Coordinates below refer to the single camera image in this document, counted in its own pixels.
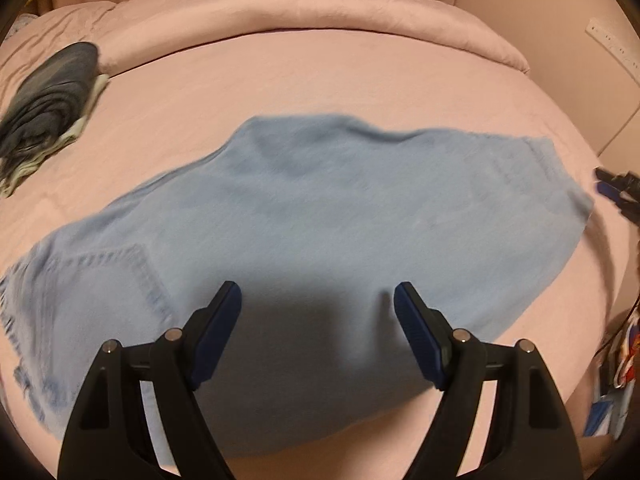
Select light blue denim pants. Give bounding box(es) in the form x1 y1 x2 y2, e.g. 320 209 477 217
0 112 596 463

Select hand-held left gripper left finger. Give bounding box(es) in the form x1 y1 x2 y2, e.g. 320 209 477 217
57 281 243 480

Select pink duvet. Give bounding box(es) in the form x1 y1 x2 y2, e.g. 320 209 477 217
0 0 531 111

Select white power strip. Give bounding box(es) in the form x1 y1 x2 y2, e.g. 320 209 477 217
586 17 640 86

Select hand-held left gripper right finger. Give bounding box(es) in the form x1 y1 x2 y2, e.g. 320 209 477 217
393 281 583 480

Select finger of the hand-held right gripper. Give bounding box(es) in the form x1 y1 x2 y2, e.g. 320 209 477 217
594 166 640 223

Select light green folded garment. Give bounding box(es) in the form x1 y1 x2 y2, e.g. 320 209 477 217
0 74 110 198

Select dark blue folded jeans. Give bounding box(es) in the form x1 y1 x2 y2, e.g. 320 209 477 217
0 41 101 171

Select colourful printed bag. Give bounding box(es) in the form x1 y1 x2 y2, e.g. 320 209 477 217
616 305 640 391

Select pink bed sheet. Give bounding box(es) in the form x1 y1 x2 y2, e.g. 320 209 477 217
0 25 631 480

